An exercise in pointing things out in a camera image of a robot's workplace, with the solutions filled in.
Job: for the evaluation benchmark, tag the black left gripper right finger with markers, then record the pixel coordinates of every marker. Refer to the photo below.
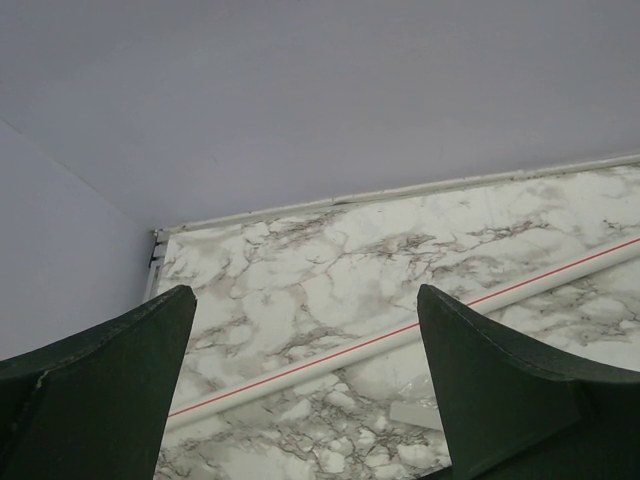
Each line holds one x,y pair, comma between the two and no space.
513,407

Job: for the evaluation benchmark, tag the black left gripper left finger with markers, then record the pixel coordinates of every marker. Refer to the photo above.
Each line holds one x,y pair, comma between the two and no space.
95,404

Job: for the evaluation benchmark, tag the clear plastic bag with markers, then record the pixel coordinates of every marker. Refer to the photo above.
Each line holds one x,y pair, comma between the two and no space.
416,405

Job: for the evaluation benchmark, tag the white PVC pipe frame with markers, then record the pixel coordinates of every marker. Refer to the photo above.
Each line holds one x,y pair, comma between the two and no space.
405,333

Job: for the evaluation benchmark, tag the aluminium extrusion frame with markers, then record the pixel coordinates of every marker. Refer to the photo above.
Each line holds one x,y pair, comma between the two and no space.
161,238

